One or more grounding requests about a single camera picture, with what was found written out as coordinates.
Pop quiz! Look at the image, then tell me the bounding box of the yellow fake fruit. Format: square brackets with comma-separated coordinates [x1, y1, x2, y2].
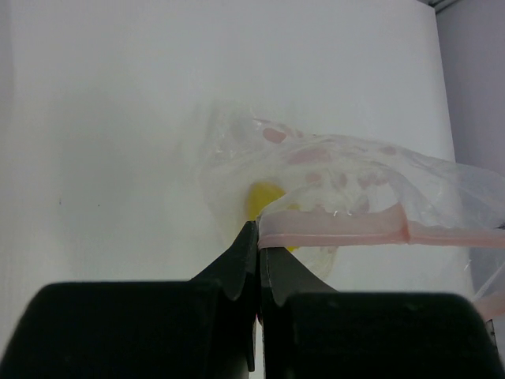
[244, 179, 303, 253]

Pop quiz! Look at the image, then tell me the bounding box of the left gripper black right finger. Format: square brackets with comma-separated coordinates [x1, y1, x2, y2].
[258, 248, 504, 378]

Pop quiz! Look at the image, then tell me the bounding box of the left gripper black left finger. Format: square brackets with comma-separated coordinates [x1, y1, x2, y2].
[1, 222, 258, 378]

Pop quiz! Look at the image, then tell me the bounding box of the clear zip top bag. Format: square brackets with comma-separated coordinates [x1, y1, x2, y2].
[197, 106, 504, 319]

